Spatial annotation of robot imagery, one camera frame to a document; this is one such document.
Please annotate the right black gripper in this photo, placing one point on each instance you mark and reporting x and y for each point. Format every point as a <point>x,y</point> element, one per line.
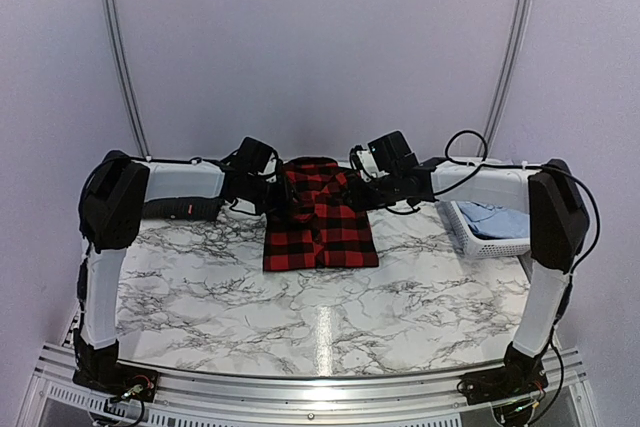
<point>359,201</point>

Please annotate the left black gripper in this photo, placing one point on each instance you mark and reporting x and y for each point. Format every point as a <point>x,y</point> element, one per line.
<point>284,202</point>

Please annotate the red black plaid shirt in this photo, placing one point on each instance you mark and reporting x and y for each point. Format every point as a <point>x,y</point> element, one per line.
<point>324,225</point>

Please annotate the black pinstripe shirt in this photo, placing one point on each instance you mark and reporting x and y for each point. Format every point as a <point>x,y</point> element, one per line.
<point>183,209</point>

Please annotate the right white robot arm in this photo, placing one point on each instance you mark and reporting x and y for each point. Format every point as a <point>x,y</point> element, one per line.
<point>559,206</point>

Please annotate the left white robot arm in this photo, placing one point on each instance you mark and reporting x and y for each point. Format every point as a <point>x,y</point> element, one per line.
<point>110,212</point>

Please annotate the white plastic laundry basket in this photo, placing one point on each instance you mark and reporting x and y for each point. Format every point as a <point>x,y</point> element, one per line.
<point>480,247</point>

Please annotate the light blue shirt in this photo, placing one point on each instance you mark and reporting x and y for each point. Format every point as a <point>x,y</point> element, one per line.
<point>495,222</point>

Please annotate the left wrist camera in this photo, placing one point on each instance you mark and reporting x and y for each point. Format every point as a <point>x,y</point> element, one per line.
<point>253,157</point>

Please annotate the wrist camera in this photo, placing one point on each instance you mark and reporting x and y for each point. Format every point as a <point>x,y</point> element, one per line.
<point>253,157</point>
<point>362,160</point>

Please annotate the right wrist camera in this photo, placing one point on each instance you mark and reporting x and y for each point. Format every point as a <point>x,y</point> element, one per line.
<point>362,160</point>

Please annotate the aluminium table front rail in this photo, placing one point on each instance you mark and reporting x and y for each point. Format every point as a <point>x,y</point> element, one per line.
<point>190,398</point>

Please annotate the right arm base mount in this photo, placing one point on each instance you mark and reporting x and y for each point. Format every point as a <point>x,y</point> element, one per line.
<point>497,384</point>

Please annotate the right wall aluminium profile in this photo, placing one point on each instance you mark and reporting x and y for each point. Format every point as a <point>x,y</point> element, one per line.
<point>515,41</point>

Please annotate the wall aluminium profile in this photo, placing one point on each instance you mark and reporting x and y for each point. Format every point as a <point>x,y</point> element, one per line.
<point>125,82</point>
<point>515,41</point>

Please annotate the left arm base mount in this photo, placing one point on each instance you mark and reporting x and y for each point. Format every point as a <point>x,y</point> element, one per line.
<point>121,381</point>

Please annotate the left wall aluminium profile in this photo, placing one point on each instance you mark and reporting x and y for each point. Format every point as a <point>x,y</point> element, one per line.
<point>125,82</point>

